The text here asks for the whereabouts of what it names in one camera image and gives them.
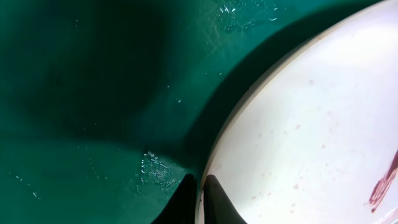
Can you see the white plate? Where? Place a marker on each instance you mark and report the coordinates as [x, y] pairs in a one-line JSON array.
[[316, 139]]

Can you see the teal plastic tray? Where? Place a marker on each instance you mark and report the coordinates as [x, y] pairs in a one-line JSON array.
[[107, 105]]

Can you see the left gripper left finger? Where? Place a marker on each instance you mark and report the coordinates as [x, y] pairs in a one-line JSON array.
[[180, 209]]

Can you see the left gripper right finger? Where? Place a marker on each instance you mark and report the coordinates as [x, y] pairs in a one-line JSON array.
[[218, 208]]

